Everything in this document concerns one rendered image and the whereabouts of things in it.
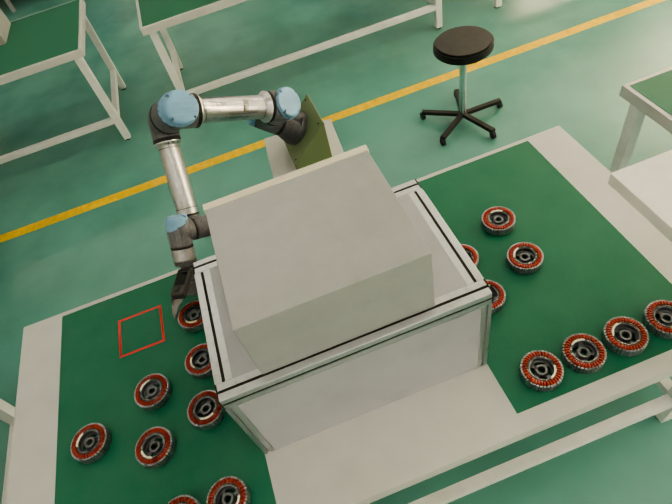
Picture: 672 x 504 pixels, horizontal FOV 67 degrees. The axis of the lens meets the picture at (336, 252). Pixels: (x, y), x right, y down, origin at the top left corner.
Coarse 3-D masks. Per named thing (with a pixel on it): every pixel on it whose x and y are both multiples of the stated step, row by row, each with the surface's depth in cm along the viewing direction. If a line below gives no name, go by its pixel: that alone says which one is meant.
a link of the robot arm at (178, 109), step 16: (176, 96) 163; (192, 96) 166; (224, 96) 179; (240, 96) 181; (256, 96) 185; (272, 96) 186; (288, 96) 189; (160, 112) 164; (176, 112) 163; (192, 112) 166; (208, 112) 172; (224, 112) 176; (240, 112) 180; (256, 112) 184; (272, 112) 186; (288, 112) 188; (160, 128) 171; (176, 128) 169
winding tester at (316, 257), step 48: (240, 192) 126; (288, 192) 123; (336, 192) 120; (384, 192) 117; (240, 240) 116; (288, 240) 113; (336, 240) 110; (384, 240) 108; (240, 288) 107; (288, 288) 105; (336, 288) 102; (384, 288) 107; (432, 288) 113; (240, 336) 103; (288, 336) 108; (336, 336) 114
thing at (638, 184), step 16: (656, 160) 123; (624, 176) 121; (640, 176) 120; (656, 176) 120; (624, 192) 120; (640, 192) 117; (656, 192) 117; (640, 208) 117; (656, 208) 114; (656, 224) 114
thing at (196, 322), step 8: (192, 304) 176; (184, 312) 174; (192, 312) 174; (200, 312) 176; (184, 320) 172; (192, 320) 173; (200, 320) 170; (184, 328) 170; (192, 328) 170; (200, 328) 171
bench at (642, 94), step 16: (640, 80) 211; (656, 80) 209; (624, 96) 212; (640, 96) 205; (656, 96) 203; (640, 112) 214; (656, 112) 199; (624, 128) 224; (640, 128) 222; (624, 144) 228; (624, 160) 234
